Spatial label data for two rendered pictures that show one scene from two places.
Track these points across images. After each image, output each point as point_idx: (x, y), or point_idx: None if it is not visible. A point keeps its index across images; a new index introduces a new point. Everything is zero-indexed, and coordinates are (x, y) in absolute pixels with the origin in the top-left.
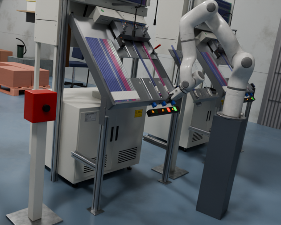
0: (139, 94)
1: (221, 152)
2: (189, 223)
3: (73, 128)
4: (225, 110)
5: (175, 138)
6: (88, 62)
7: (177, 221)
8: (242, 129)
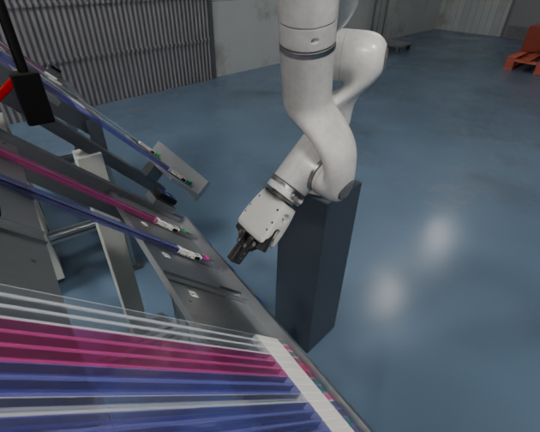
0: (249, 327)
1: (338, 249)
2: (352, 380)
3: None
4: None
5: (137, 293)
6: None
7: (349, 400)
8: None
